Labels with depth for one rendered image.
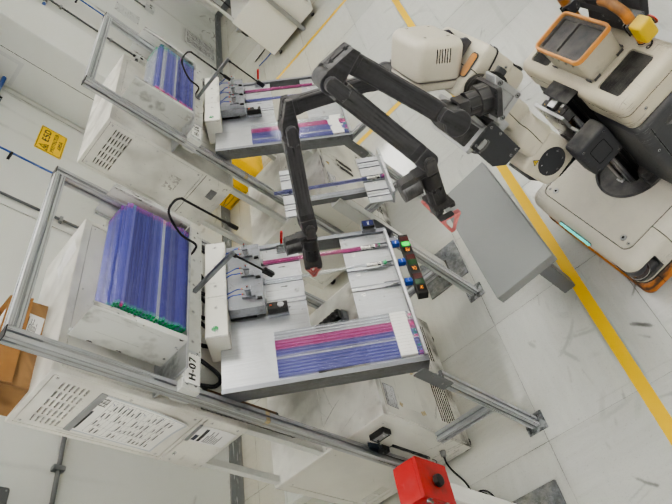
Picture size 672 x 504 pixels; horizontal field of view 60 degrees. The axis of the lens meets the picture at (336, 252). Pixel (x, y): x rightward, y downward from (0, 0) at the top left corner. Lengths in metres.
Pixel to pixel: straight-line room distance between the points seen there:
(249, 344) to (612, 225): 1.42
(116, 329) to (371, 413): 0.99
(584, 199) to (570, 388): 0.76
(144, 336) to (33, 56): 3.46
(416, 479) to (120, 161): 2.10
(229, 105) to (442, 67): 1.81
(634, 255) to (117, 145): 2.35
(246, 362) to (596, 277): 1.51
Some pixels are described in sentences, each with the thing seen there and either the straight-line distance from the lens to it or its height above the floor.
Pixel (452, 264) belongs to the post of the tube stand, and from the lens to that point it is 3.17.
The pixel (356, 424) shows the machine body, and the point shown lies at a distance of 2.36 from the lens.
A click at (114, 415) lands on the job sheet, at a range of 2.10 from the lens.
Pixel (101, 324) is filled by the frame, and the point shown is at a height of 1.65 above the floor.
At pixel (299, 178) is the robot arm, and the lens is 2.04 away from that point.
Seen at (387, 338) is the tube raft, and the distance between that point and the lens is 2.10.
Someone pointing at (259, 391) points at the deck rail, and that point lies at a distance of 2.03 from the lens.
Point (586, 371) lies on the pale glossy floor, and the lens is 2.58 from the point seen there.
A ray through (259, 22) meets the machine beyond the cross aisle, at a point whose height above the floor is 0.41.
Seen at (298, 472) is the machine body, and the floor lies 0.62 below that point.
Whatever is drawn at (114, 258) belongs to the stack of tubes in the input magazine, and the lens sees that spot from 2.08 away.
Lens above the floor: 2.21
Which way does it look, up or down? 34 degrees down
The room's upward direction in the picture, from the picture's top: 60 degrees counter-clockwise
